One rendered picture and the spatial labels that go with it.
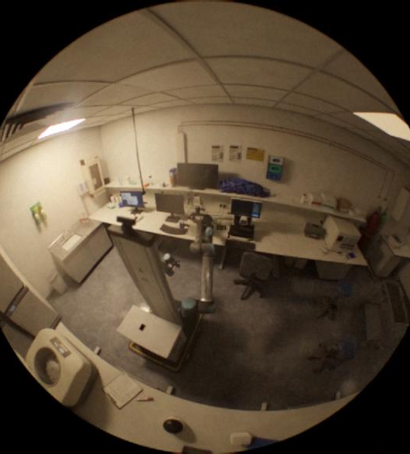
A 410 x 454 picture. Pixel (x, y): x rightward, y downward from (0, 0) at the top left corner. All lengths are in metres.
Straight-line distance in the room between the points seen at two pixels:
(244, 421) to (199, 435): 0.34
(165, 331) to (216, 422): 0.94
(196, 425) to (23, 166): 3.83
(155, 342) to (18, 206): 2.95
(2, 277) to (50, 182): 1.87
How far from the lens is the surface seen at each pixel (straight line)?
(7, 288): 2.85
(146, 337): 1.57
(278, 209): 2.90
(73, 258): 3.24
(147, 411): 1.50
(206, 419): 1.45
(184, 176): 2.74
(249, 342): 2.40
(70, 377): 1.48
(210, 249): 1.51
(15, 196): 3.29
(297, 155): 2.79
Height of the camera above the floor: 2.29
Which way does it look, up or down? 36 degrees down
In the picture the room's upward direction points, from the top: straight up
